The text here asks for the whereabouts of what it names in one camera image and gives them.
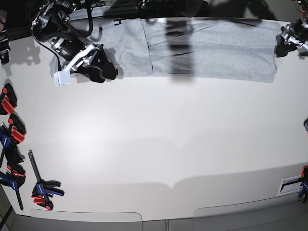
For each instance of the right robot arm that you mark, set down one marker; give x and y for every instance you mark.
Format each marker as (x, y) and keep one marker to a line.
(51, 24)

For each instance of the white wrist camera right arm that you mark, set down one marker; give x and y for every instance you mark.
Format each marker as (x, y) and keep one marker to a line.
(61, 78)

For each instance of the red black clamp top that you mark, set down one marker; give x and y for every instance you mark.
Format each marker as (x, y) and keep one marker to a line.
(8, 99)

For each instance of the blue bar clamp front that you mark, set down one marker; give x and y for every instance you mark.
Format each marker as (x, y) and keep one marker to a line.
(43, 190)

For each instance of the blue clamp right edge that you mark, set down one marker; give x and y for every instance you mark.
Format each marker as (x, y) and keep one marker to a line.
(304, 192)

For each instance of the dark object right edge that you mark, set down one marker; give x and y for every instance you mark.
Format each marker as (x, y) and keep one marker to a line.
(305, 124)

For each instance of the white label plate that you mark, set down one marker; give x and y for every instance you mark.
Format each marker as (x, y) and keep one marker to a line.
(290, 185)

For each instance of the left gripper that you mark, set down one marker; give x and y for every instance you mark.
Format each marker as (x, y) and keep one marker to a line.
(293, 37)

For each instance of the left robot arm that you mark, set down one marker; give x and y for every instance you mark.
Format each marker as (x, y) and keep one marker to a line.
(303, 10)

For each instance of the blue red clamp middle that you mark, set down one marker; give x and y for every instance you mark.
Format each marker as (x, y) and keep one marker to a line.
(13, 135)

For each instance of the blue red clamp lower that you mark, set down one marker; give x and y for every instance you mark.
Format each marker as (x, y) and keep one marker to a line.
(16, 175)

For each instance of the blue red clamp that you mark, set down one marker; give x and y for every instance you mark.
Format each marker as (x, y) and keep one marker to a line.
(13, 135)
(16, 175)

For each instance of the grey T-shirt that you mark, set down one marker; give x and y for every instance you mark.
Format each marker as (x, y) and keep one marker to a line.
(241, 50)

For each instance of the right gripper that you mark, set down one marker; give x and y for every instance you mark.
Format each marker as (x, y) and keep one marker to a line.
(89, 60)

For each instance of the aluminium rail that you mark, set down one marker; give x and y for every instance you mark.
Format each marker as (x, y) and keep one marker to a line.
(116, 11)

